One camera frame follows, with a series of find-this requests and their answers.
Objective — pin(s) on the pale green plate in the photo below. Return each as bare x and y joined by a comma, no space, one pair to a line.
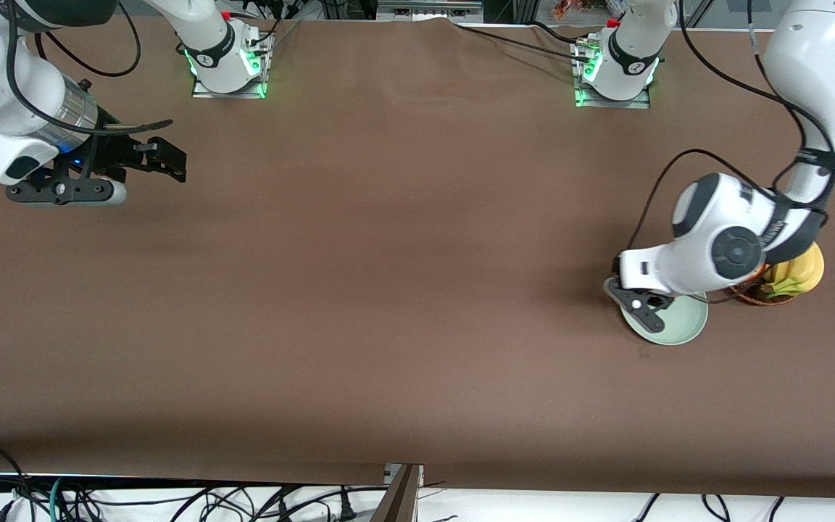
682,322

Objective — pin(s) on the brown table cover sheet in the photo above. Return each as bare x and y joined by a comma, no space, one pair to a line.
417,362

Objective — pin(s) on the grey metal box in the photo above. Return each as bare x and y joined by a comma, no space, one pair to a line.
428,10

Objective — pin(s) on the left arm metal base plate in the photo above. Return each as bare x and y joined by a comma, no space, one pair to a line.
609,103

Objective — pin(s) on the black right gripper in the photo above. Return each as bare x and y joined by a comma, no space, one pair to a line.
114,151

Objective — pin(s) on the yellow banana bunch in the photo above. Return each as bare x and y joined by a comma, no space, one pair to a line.
805,272

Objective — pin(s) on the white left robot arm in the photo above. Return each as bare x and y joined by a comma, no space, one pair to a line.
722,246

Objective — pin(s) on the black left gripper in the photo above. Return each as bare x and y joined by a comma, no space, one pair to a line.
655,301

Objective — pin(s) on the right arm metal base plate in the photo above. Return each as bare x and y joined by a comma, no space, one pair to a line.
233,93

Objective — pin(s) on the aluminium frame profile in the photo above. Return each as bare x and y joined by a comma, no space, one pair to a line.
399,500

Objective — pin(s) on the brown wicker basket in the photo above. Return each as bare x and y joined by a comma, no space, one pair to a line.
751,299

